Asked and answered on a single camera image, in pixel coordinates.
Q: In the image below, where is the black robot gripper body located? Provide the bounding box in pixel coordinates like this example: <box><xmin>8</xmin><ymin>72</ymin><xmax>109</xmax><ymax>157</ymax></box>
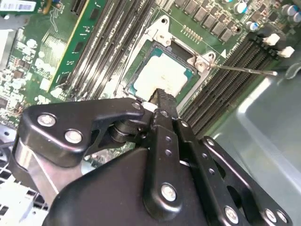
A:
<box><xmin>43</xmin><ymin>147</ymin><xmax>219</xmax><ymax>226</ymax></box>

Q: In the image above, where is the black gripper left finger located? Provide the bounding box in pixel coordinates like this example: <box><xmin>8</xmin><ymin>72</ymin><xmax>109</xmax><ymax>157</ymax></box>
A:
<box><xmin>10</xmin><ymin>88</ymin><xmax>184</xmax><ymax>219</ymax></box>

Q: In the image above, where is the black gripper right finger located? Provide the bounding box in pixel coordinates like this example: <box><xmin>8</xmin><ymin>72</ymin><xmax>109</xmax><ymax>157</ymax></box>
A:
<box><xmin>166</xmin><ymin>91</ymin><xmax>294</xmax><ymax>226</ymax></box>

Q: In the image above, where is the metal socket cover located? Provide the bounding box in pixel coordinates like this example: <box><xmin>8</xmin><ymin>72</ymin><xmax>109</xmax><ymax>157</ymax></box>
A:
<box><xmin>122</xmin><ymin>37</ymin><xmax>203</xmax><ymax>113</ymax></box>

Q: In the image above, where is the silver CPU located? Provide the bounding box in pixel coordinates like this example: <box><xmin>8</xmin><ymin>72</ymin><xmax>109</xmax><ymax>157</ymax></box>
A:
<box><xmin>134</xmin><ymin>46</ymin><xmax>197</xmax><ymax>99</ymax></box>

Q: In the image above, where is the thin metal locking lever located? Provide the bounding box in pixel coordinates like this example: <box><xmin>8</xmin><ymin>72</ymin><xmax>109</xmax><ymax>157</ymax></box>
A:
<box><xmin>210</xmin><ymin>65</ymin><xmax>279</xmax><ymax>76</ymax></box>

